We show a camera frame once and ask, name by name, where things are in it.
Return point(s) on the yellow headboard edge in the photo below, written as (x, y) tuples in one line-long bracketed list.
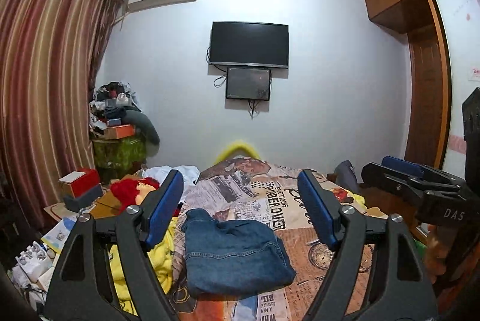
[(236, 148)]

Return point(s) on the blue denim jacket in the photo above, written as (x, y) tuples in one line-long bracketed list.
[(234, 258)]

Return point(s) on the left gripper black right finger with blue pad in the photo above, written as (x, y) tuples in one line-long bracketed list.
[(398, 287)]

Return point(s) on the red and white box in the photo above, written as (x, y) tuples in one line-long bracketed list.
[(78, 182)]

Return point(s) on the small black wall monitor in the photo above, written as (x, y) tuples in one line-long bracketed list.
[(248, 84)]

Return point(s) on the brown wooden door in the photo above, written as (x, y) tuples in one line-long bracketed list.
[(427, 96)]

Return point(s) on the wooden board stack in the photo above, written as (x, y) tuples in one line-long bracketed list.
[(105, 206)]

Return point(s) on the dark bag beside bed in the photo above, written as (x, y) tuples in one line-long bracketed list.
[(345, 177)]

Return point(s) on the newspaper print bed cover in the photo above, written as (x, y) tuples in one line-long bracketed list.
[(247, 188)]

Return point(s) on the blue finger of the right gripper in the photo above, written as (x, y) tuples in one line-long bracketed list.
[(404, 166)]

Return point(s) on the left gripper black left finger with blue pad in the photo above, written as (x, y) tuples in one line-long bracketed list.
[(82, 286)]

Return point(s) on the dark grey box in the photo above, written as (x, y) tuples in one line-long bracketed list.
[(84, 200)]

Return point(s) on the striped red curtain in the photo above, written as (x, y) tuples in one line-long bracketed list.
[(51, 51)]

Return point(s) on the orange box on pile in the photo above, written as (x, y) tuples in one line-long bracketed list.
[(119, 132)]

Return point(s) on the black wall television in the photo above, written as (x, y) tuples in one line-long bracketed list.
[(249, 44)]

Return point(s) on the white pill packs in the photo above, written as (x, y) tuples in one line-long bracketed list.
[(34, 261)]

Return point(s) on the red plush toy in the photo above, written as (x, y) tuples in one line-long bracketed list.
[(132, 191)]

